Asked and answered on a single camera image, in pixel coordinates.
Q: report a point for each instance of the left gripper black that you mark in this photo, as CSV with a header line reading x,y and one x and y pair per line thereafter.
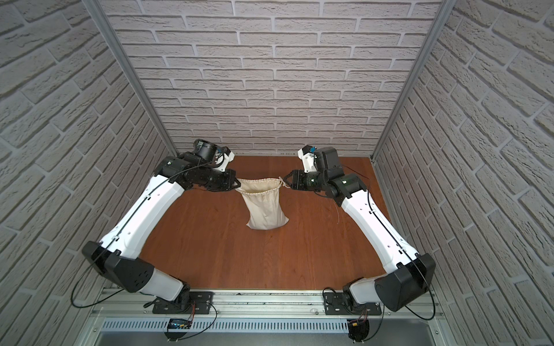
x,y
227,180

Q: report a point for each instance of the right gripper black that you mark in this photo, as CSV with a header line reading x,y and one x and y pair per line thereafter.
x,y
293,179

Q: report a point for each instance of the beige cloth soil bag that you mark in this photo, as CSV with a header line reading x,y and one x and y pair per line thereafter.
x,y
262,198

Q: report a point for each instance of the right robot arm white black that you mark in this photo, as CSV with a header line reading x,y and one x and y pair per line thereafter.
x,y
408,274

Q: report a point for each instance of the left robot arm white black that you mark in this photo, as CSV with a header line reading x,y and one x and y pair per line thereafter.
x,y
116,256

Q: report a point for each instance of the left controller board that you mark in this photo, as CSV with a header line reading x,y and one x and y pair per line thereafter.
x,y
177,329

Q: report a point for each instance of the controller board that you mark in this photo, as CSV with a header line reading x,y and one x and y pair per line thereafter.
x,y
358,330
177,329

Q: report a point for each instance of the right controller board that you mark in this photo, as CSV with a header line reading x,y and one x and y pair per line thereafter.
x,y
358,330

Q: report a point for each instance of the vent grille strip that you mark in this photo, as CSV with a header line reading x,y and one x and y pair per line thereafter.
x,y
290,326

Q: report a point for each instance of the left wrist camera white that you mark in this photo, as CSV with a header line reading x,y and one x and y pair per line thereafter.
x,y
212,155

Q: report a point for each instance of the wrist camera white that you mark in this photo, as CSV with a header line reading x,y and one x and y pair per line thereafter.
x,y
212,155
318,159

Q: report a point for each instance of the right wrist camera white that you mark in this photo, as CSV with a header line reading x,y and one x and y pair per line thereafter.
x,y
318,159

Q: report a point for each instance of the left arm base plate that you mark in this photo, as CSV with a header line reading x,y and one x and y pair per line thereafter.
x,y
189,302

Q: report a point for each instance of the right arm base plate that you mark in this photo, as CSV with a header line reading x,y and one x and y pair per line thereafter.
x,y
339,303

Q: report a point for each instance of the aluminium front rail frame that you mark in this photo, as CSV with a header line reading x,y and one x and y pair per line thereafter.
x,y
421,323

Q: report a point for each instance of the left corner aluminium post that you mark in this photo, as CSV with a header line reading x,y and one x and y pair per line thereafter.
x,y
105,28

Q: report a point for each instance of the corner aluminium post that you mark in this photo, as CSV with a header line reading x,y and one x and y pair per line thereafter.
x,y
105,28
443,14

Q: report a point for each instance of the right corner aluminium post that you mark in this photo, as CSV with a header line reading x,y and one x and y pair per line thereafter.
x,y
443,14

